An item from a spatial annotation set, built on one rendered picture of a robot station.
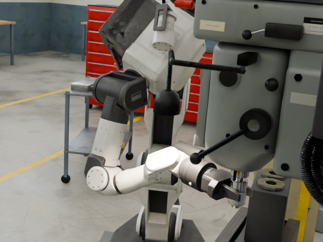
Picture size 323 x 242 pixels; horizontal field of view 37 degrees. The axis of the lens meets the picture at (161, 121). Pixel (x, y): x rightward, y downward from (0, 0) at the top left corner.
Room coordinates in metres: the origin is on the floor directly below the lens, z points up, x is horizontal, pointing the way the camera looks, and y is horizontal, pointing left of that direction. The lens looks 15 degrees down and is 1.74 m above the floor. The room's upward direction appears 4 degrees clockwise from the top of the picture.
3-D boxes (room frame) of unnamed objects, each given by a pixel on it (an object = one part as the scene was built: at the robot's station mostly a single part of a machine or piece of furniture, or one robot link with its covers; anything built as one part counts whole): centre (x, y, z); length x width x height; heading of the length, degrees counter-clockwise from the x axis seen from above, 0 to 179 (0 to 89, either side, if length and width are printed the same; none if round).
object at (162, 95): (1.26, -0.01, 1.45); 0.07 x 0.07 x 0.06
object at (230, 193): (1.17, -0.19, 1.23); 0.06 x 0.02 x 0.03; 43
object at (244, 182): (1.20, -0.22, 1.26); 0.05 x 0.05 x 0.01
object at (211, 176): (1.26, -0.15, 1.23); 0.13 x 0.12 x 0.10; 133
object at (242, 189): (1.20, -0.22, 1.23); 0.05 x 0.05 x 0.06
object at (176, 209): (2.07, -0.03, 0.68); 0.21 x 0.20 x 0.13; 174
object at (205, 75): (1.24, -0.12, 1.44); 0.04 x 0.04 x 0.21; 66
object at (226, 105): (1.19, -0.22, 1.47); 0.21 x 0.19 x 0.32; 156
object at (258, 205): (1.56, -0.39, 1.04); 0.22 x 0.12 x 0.20; 163
